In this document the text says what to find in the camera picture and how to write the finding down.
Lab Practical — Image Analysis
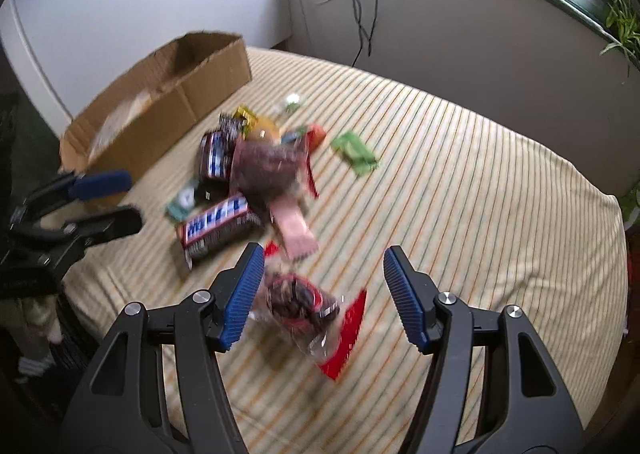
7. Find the green mint candy packet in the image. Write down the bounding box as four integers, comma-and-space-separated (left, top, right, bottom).
165, 180, 198, 222

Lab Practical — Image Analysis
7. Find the small red-edged snack bag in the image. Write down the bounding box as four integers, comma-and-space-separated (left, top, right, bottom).
250, 241, 367, 380

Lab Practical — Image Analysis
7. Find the snickers bar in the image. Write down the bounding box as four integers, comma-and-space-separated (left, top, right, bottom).
176, 194, 264, 270
196, 114, 243, 182

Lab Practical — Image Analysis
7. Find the pink snack packet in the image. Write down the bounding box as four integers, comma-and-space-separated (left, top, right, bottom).
269, 196, 319, 261

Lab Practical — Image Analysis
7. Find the dark dates clear bag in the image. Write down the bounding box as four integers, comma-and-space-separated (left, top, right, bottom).
229, 136, 319, 201

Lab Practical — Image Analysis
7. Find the yellow candy wrapper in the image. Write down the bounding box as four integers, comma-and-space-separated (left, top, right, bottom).
233, 105, 258, 134

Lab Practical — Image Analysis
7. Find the green candy wrapper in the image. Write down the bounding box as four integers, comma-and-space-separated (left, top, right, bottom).
330, 131, 378, 177

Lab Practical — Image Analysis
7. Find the colourful snack packet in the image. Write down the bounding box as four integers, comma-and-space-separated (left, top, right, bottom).
281, 123, 326, 154

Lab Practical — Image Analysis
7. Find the small green-white candy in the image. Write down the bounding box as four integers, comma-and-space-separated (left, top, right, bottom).
282, 93, 303, 115

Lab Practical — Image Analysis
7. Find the brown cardboard box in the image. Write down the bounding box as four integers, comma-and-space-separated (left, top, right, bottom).
60, 31, 252, 182

